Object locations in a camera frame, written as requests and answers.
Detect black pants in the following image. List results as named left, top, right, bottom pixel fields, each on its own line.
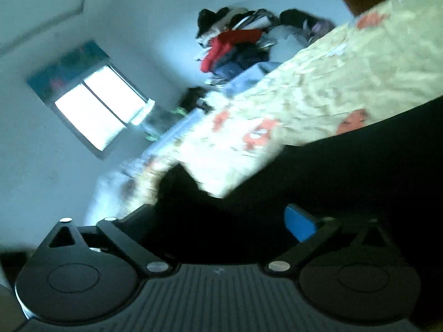
left=154, top=98, right=442, bottom=264

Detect window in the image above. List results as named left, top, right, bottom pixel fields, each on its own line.
left=53, top=64, right=155, bottom=158

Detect blue poster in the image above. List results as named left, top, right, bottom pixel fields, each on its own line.
left=26, top=40, right=110, bottom=103

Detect black bag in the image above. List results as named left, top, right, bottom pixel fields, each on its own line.
left=179, top=87, right=213, bottom=113

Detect yellow carrot print bedsheet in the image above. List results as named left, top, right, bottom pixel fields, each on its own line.
left=121, top=0, right=442, bottom=217

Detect pile of clothes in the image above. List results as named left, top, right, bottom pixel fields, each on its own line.
left=195, top=7, right=336, bottom=86

